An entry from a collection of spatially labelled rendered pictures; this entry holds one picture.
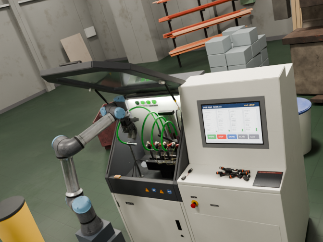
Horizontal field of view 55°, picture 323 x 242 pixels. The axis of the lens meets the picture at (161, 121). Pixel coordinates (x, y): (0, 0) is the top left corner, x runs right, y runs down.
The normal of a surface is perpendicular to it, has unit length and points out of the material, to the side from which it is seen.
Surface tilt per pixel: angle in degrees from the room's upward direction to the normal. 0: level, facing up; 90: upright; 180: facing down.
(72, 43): 83
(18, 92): 90
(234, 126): 76
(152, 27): 90
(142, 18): 90
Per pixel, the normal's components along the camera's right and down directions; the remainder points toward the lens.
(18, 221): 0.79, 0.07
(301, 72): -0.66, 0.46
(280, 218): -0.47, 0.47
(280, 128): -0.52, 0.24
